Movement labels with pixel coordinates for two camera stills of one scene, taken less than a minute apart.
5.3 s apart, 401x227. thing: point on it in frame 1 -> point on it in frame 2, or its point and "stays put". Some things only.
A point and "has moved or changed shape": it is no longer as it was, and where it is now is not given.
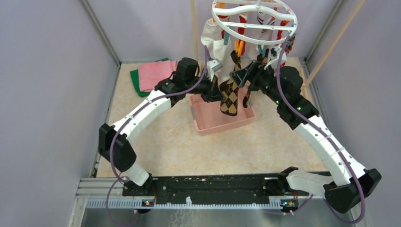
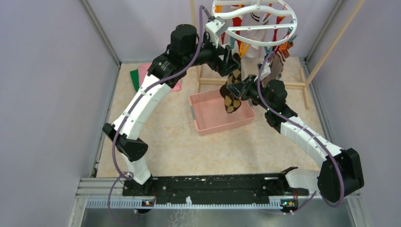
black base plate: (213, 187) stays put
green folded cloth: (135, 75) stays put
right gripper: (253, 73) -> (240, 90)
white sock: (211, 37) has moved or changed shape
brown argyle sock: (229, 90) has moved or changed shape
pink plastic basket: (209, 119) stays put
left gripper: (213, 93) -> (227, 65)
